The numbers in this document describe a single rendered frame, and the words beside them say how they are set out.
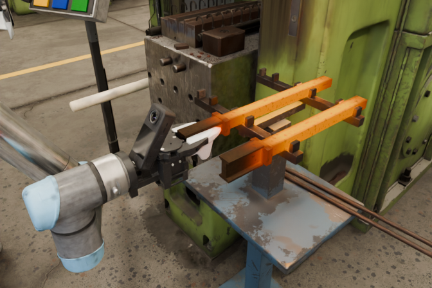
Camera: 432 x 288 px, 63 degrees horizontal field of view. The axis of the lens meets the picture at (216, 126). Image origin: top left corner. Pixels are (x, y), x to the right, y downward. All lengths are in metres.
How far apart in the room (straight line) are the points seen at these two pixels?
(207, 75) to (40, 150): 0.58
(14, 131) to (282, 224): 0.60
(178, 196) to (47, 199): 1.17
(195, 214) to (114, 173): 1.05
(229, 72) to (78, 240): 0.71
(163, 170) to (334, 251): 1.25
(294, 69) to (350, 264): 0.96
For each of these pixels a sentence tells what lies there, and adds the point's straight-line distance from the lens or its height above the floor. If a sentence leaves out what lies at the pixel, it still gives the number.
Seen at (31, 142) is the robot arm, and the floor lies 0.96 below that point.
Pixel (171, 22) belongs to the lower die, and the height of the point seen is 0.98.
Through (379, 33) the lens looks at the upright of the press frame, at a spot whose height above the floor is 0.95.
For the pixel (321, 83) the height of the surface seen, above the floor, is 0.95.
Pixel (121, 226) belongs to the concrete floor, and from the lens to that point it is 1.84.
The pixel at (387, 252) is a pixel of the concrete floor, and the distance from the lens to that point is 1.85.
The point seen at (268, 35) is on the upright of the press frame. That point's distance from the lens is 1.16.
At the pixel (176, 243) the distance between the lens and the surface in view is 1.72.
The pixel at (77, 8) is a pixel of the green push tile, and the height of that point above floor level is 0.99.
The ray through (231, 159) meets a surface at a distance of 0.59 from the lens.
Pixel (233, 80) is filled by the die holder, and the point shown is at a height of 0.83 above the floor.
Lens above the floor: 1.31
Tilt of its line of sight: 31 degrees down
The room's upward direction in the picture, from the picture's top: straight up
